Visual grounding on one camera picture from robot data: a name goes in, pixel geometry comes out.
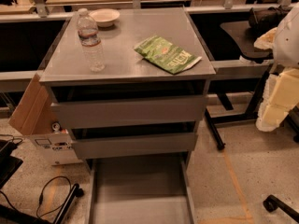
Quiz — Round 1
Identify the white ceramic bowl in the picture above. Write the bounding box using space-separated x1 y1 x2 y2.
90 8 120 28

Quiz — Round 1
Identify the open grey bottom drawer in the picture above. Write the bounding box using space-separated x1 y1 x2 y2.
85 154 196 224

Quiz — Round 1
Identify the green jalapeno chip bag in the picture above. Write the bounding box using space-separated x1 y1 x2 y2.
134 35 202 75

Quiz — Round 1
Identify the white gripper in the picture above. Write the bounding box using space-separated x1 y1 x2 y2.
256 68 299 132

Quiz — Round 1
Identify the black cable on floor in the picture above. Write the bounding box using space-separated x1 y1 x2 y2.
36 175 73 220

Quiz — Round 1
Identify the black side table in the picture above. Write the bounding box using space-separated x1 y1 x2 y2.
205 21 273 150

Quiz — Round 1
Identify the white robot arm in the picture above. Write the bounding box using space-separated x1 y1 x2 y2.
254 4 299 132

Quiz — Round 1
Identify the cardboard box with items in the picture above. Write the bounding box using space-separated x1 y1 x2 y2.
8 74 80 165

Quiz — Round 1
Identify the black stand base left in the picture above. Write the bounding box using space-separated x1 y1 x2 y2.
0 184 84 224

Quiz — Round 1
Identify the grey drawer cabinet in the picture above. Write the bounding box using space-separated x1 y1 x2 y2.
39 7 217 161

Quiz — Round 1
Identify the grey top drawer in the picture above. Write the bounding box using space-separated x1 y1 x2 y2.
51 95 206 129

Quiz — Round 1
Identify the black bag on table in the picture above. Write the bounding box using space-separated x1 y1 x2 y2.
249 7 289 35

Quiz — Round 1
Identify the black equipment at left edge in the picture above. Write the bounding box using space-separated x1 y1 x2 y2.
0 134 23 189

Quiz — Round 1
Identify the grey middle drawer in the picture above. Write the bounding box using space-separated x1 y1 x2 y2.
72 133 197 160

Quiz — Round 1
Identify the clear plastic water bottle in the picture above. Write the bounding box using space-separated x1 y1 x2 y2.
77 8 105 72

